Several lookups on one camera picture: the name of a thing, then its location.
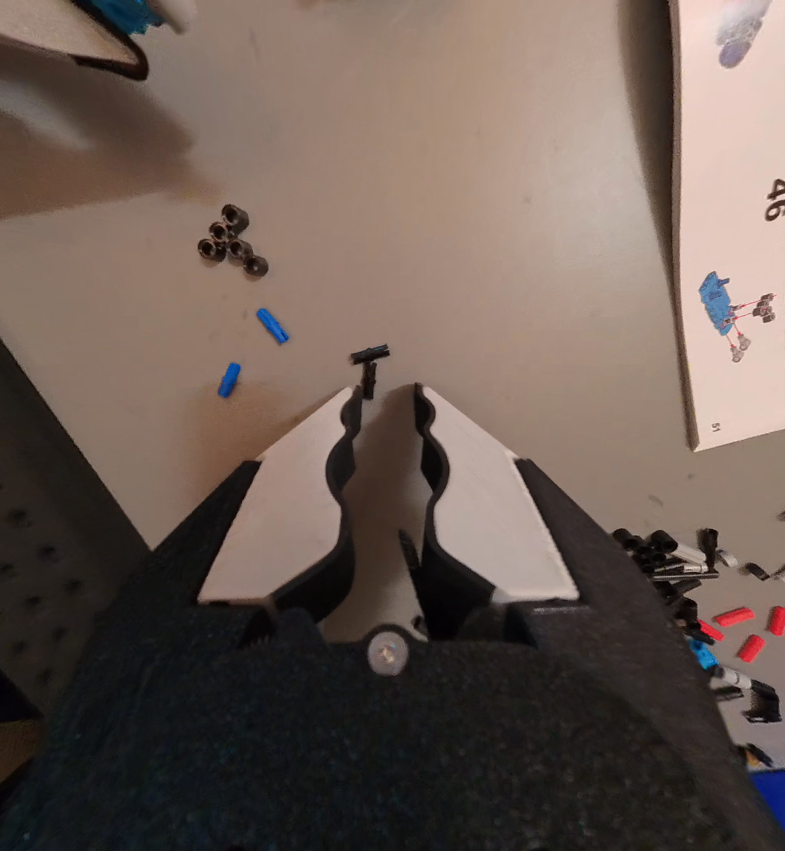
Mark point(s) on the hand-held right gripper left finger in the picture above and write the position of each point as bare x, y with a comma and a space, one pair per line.
279, 518

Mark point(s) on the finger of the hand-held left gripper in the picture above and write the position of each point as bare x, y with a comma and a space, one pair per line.
180, 13
47, 33

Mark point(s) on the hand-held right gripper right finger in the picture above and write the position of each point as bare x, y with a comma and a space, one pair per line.
492, 518

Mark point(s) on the blue beam brick assembly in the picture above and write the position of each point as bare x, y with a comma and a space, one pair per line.
120, 13

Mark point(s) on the black T-shaped pin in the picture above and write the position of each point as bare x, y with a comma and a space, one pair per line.
369, 356

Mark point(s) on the grey desk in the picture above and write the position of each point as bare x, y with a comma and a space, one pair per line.
465, 199

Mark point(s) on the blue pin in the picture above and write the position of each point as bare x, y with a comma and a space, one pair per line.
229, 380
273, 326

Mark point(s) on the pile of small brick parts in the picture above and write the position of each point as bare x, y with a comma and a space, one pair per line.
671, 565

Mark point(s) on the instruction booklet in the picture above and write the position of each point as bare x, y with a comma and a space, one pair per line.
731, 199

